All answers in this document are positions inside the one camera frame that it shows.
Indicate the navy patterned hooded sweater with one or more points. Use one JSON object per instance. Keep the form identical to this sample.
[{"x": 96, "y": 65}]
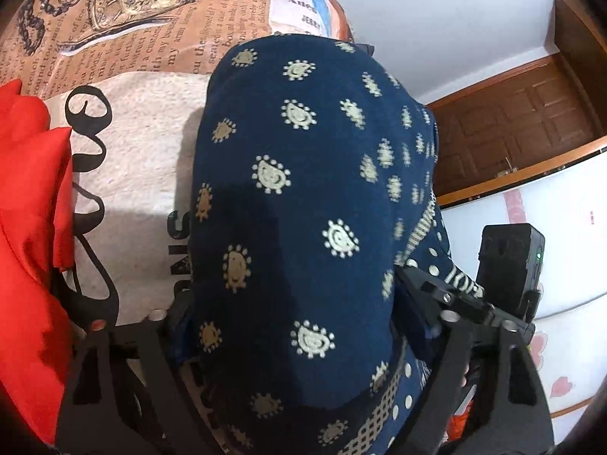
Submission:
[{"x": 312, "y": 186}]

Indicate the newspaper print bed quilt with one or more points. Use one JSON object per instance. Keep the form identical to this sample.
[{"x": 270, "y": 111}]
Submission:
[{"x": 132, "y": 142}]

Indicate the brown wooden door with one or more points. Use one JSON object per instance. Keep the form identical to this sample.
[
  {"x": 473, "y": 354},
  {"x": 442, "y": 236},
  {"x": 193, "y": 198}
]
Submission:
[{"x": 529, "y": 121}]

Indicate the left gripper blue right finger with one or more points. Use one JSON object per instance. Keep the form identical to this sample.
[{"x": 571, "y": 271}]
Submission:
[{"x": 442, "y": 339}]

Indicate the red garment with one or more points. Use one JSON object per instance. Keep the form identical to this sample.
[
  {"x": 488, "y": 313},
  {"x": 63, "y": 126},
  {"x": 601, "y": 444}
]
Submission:
[{"x": 36, "y": 240}]

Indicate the orange right sleeve forearm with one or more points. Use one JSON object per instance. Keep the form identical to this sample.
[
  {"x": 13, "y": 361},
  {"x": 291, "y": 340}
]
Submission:
[{"x": 457, "y": 423}]

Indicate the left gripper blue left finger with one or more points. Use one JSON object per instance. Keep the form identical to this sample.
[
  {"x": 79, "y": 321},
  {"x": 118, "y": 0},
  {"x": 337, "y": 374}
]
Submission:
[{"x": 164, "y": 411}]

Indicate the white sliding wardrobe door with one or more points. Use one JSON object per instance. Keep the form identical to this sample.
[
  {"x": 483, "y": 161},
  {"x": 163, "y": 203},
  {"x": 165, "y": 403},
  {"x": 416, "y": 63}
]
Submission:
[{"x": 569, "y": 209}]

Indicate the person right hand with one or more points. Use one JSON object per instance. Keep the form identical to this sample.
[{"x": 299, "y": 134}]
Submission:
[{"x": 469, "y": 374}]

